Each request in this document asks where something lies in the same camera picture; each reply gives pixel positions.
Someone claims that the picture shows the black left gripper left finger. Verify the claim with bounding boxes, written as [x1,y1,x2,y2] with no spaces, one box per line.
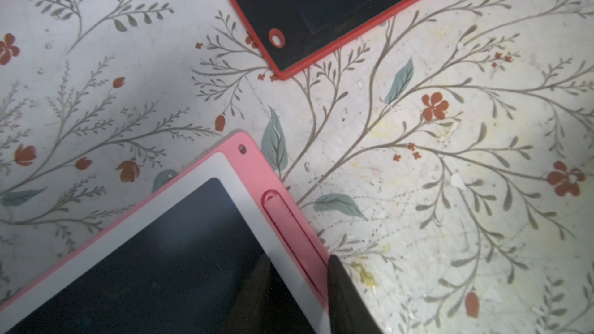
[220,256,273,333]

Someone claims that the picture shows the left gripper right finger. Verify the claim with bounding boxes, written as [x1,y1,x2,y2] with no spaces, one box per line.
[327,255,382,334]

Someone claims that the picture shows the pink stylus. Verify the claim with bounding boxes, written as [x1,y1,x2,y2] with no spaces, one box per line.
[261,190,329,307]

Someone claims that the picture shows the pink white writing tablet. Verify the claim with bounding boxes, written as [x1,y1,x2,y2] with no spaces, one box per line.
[1,131,330,333]

